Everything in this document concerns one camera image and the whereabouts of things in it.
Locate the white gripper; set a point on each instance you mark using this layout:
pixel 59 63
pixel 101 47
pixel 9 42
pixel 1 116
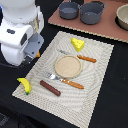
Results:
pixel 21 42

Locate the yellow banana toy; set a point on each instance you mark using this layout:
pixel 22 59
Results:
pixel 26 85

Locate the yellow cheese wedge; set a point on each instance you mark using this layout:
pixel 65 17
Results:
pixel 78 44

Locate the brown sausage toy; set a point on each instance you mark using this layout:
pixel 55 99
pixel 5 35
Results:
pixel 50 88

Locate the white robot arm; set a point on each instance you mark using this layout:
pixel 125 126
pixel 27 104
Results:
pixel 19 11

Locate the round beige plate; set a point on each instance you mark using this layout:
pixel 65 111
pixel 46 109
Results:
pixel 68 66

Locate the left grey pot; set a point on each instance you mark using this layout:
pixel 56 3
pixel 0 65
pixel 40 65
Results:
pixel 68 10

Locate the grey pot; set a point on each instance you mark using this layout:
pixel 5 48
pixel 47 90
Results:
pixel 68 10
pixel 90 13

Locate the woven grey placemat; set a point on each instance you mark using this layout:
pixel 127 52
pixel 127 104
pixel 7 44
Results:
pixel 73 105

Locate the right grey pot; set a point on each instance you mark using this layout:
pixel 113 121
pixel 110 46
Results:
pixel 90 13

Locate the beige bowl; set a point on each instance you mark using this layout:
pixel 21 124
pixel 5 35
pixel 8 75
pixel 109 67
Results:
pixel 122 14

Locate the fork with wooden handle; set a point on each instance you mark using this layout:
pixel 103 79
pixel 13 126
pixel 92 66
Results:
pixel 54 77

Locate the knife with wooden handle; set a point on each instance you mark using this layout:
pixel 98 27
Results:
pixel 79 56

